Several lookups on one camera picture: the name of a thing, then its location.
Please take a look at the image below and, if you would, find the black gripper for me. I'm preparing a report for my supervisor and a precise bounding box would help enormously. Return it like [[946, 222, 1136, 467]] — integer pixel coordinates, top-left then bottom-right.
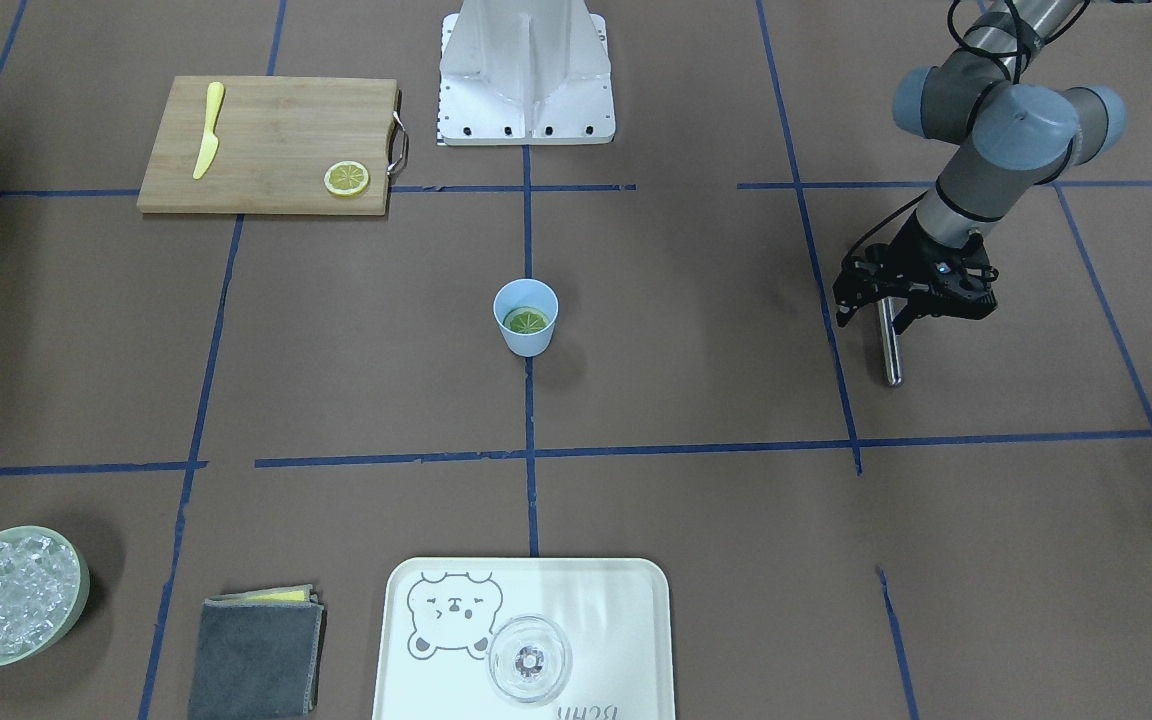
[[832, 228, 998, 334]]

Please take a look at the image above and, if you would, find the steel muddler black tip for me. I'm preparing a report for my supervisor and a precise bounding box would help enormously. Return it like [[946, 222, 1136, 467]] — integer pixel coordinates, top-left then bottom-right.
[[878, 297, 902, 388]]

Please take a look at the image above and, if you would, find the green lime slice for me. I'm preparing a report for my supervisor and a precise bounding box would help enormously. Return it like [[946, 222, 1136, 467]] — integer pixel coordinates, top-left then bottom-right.
[[502, 306, 550, 334]]

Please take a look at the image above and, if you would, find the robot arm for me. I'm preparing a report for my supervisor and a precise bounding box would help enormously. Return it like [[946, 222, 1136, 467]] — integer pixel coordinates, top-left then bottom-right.
[[832, 1, 1128, 333]]

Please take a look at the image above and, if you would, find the blue plastic cup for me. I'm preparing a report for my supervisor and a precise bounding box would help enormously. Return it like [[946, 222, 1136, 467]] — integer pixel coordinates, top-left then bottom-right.
[[492, 278, 561, 357]]

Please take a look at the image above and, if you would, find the yellow lemon slice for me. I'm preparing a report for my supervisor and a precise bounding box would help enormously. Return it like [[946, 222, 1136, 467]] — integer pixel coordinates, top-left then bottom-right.
[[323, 160, 371, 199]]

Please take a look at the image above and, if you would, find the clear wine glass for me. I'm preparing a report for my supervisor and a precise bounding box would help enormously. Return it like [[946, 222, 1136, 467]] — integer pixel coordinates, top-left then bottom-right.
[[486, 614, 573, 706]]

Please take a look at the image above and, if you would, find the cream bear tray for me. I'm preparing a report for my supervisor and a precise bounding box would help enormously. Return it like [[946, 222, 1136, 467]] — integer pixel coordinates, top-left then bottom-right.
[[372, 558, 676, 719]]

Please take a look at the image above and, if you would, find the wooden cutting board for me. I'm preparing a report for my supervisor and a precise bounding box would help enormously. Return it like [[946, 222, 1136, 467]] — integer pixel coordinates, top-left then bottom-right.
[[137, 76, 404, 217]]

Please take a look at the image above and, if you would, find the yellow plastic knife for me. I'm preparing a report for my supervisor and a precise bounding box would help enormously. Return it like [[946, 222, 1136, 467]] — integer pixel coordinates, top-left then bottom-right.
[[192, 81, 227, 181]]

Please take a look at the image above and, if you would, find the grey folded cloth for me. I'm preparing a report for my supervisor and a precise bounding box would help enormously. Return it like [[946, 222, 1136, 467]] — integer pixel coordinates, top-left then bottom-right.
[[187, 584, 325, 719]]

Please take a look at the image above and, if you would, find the green bowl of ice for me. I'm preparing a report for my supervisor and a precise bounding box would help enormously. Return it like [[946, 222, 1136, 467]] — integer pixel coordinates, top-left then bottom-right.
[[0, 525, 91, 667]]

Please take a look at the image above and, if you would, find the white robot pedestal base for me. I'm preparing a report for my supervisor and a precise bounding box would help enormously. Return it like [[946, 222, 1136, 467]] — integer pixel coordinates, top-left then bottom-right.
[[435, 1, 617, 147]]

